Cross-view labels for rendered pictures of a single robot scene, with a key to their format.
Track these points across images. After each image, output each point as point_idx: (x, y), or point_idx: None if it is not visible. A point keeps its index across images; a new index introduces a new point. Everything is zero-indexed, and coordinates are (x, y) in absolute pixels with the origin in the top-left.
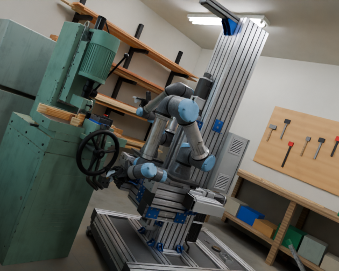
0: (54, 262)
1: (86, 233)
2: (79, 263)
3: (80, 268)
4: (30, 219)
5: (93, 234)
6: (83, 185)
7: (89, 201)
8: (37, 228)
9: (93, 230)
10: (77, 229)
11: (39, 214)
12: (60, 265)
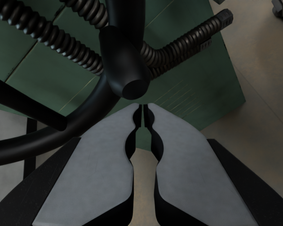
0: (224, 125)
1: (275, 15)
2: (271, 110)
3: (276, 123)
4: (137, 135)
5: None
6: (167, 40)
7: (221, 39)
8: None
9: None
10: (235, 80)
11: (141, 126)
12: (236, 128)
